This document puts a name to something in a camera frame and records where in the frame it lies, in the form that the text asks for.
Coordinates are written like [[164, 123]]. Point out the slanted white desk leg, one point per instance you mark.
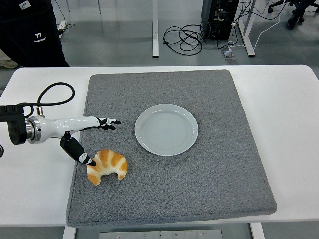
[[249, 47]]

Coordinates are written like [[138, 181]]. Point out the grey table crossbeam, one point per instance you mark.
[[87, 234]]

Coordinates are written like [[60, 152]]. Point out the grey metal plate with screws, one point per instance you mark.
[[149, 235]]

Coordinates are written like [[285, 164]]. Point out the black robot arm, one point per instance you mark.
[[15, 129]]

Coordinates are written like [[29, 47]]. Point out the white power strip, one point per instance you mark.
[[62, 25]]

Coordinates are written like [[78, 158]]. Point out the person's leg with black shoe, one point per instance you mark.
[[292, 21]]

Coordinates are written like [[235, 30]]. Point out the straight white desk leg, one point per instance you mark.
[[155, 37]]

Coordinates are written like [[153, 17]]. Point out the grey fabric mat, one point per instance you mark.
[[174, 186]]

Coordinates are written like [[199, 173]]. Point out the pale grey round plate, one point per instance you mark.
[[167, 129]]

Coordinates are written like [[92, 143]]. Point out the grey floor socket box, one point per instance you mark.
[[228, 53]]

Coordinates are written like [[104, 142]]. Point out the white table leg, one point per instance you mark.
[[258, 232], [68, 234]]

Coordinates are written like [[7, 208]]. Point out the black office chair base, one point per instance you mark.
[[276, 4]]

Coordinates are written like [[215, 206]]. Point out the black computer tower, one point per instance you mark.
[[214, 30]]

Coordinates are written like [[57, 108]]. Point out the golden croissant bread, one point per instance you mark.
[[109, 161]]

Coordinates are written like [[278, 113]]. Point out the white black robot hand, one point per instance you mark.
[[62, 124]]

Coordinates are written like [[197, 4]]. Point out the person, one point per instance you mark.
[[32, 37]]

